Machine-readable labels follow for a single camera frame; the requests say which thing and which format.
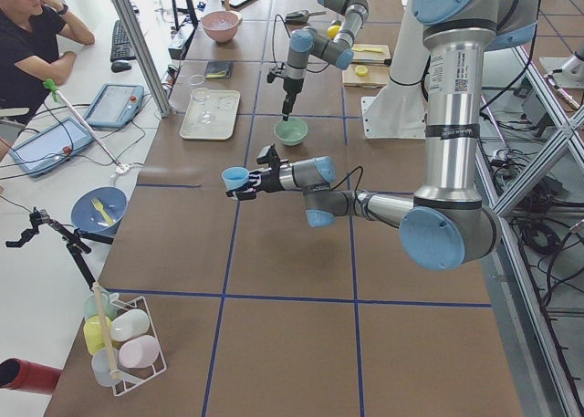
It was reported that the near blue teach pendant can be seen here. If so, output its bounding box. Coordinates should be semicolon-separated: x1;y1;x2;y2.
9;118;94;177

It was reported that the light green bowl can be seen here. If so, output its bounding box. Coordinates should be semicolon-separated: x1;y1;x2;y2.
274;118;308;146

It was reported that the yellow plastic fork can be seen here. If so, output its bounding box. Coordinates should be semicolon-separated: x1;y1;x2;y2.
91;197;114;226

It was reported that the wooden cutting board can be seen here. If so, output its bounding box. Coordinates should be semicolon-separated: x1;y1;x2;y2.
342;44;391;88

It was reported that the black keyboard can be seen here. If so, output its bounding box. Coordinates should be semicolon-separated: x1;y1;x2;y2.
109;20;136;63

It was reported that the clear stemmed glass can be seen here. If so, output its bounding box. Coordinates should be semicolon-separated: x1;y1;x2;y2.
188;74;214;124

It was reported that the yellow plastic knife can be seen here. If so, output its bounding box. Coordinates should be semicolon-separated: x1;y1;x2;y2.
351;47;384;54

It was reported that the lemon half slice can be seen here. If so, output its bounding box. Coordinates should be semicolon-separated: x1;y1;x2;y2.
354;65;369;77

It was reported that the light blue plastic cup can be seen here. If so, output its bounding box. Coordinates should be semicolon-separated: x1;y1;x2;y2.
222;166;249;191

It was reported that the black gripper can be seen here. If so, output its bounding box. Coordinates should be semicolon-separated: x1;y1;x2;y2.
282;77;304;121
225;165;292;201

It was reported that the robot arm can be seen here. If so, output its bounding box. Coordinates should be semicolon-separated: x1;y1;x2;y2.
282;0;369;121
223;0;537;271

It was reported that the blue teach pendant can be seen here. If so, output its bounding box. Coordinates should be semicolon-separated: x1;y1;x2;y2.
9;118;94;177
85;83;144;129

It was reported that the steel muddler with black tip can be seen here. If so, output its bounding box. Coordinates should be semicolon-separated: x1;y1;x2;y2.
351;58;392;67

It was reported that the black camera tripod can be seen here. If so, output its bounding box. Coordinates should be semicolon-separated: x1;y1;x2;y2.
5;208;115;295

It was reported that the pink bowl with ice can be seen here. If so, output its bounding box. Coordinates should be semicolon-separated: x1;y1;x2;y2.
201;11;243;43

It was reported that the steel rod with green clip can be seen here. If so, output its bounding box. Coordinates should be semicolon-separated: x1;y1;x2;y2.
43;78;130;174

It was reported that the grey folded cloth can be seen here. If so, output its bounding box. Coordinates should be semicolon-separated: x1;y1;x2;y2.
204;60;234;79

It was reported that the red cylinder bottle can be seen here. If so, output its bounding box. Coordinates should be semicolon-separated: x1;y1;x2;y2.
1;358;62;395

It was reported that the far blue teach pendant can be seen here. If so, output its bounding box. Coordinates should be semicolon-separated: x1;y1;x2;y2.
85;83;144;129

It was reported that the round yellow lemon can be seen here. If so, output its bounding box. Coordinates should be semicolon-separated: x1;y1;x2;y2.
327;26;340;38

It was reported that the cream bear tray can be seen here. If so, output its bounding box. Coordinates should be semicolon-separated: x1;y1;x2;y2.
179;89;241;141

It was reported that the steel ice scoop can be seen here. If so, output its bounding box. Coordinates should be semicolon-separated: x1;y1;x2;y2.
285;10;327;25

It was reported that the seated person in black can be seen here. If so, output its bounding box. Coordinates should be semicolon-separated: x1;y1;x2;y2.
0;0;96;162

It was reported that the large blue bowl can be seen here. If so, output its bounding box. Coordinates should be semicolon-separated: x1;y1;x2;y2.
70;186;128;236

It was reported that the white wire cup rack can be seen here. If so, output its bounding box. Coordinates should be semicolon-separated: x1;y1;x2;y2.
82;283;167;397

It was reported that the black computer mouse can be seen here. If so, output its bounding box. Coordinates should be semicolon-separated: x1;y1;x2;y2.
110;60;132;73

